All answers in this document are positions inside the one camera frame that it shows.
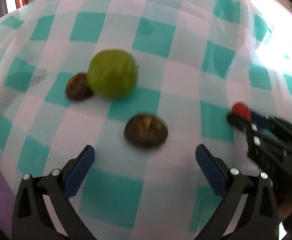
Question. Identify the small red cherry tomato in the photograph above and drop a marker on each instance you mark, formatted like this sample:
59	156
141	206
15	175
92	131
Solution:
241	110

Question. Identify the teal white checkered tablecloth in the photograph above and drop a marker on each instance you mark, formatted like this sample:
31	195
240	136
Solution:
176	62

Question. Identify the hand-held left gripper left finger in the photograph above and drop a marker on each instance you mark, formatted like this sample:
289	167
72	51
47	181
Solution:
82	165

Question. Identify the round green apple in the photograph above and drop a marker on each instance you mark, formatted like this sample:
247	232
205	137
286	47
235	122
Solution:
112	73

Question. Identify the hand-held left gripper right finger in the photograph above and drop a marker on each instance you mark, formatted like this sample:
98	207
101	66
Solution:
208	165

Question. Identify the dark brown water chestnut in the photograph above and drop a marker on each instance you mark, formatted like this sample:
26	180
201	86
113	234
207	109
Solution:
76	87
146	130

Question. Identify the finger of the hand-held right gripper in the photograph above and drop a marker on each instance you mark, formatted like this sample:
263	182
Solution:
238	122
261	120

